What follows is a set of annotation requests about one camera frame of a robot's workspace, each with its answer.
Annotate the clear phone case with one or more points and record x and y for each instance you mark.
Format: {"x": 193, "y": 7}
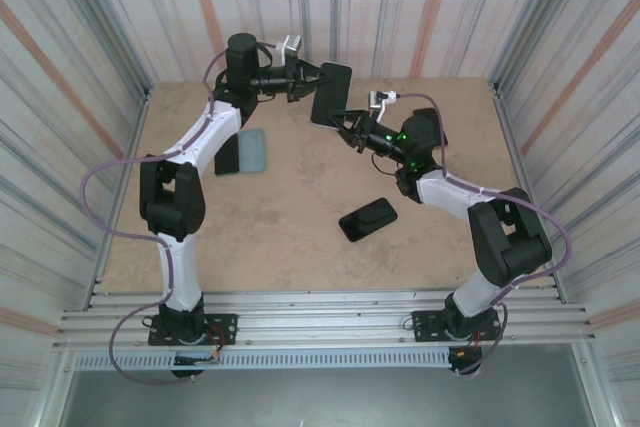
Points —
{"x": 320, "y": 124}

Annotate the black phone case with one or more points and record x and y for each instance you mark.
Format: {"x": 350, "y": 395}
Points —
{"x": 341, "y": 223}

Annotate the light blue phone case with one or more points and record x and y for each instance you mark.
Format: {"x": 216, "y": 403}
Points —
{"x": 252, "y": 152}

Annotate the black smartphone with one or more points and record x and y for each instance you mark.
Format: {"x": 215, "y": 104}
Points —
{"x": 227, "y": 162}

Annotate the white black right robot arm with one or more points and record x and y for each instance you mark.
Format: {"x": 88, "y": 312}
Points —
{"x": 450, "y": 194}

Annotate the aluminium rail frame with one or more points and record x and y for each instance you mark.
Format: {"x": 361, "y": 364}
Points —
{"x": 320, "y": 322}

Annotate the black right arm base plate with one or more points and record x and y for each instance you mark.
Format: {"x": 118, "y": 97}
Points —
{"x": 425, "y": 327}

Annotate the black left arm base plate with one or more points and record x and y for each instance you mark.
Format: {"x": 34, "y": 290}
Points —
{"x": 225, "y": 327}

